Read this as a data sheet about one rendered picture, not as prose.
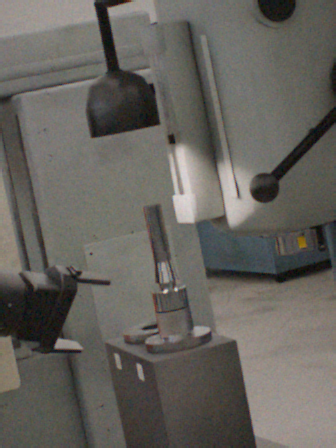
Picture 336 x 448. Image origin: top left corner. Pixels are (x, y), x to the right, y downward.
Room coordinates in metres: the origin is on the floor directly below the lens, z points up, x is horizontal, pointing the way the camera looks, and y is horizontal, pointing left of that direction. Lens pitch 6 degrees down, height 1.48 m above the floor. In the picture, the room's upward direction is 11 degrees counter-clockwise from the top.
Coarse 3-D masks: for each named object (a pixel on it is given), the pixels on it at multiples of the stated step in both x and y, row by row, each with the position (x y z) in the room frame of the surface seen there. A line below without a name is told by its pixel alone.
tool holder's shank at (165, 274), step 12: (156, 204) 1.63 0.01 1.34; (156, 216) 1.63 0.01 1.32; (156, 228) 1.62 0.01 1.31; (156, 240) 1.62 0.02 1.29; (156, 252) 1.62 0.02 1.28; (168, 252) 1.63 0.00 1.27; (156, 264) 1.63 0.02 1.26; (168, 264) 1.62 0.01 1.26; (156, 276) 1.63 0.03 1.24; (168, 276) 1.62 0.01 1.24; (168, 288) 1.62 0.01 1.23
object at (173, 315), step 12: (156, 300) 1.62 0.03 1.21; (168, 300) 1.61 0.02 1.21; (180, 300) 1.62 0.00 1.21; (156, 312) 1.63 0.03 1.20; (168, 312) 1.61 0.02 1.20; (180, 312) 1.61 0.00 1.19; (168, 324) 1.61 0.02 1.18; (180, 324) 1.61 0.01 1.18; (192, 324) 1.63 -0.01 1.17; (168, 336) 1.62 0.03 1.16; (180, 336) 1.61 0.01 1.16
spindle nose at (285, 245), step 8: (304, 232) 1.34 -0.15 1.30; (312, 232) 1.35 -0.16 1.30; (280, 240) 1.35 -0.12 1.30; (288, 240) 1.34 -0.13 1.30; (296, 240) 1.34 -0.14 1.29; (312, 240) 1.34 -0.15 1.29; (280, 248) 1.35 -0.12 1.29; (288, 248) 1.34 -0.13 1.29; (296, 248) 1.34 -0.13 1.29; (304, 248) 1.34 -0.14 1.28; (312, 248) 1.34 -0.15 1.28
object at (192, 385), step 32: (128, 352) 1.66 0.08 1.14; (160, 352) 1.60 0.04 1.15; (192, 352) 1.58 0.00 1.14; (224, 352) 1.59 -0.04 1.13; (128, 384) 1.69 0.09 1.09; (160, 384) 1.56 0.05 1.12; (192, 384) 1.57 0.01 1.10; (224, 384) 1.59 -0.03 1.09; (128, 416) 1.72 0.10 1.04; (160, 416) 1.57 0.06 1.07; (192, 416) 1.57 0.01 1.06; (224, 416) 1.58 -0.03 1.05
